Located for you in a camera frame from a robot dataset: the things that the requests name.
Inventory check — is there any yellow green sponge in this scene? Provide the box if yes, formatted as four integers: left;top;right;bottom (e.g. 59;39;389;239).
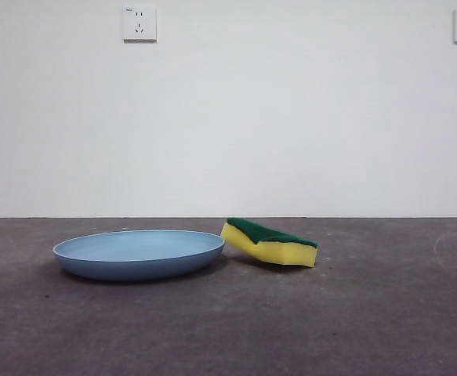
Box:
219;217;319;269

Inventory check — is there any light blue round plate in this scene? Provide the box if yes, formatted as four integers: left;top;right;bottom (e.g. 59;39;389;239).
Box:
52;230;227;282

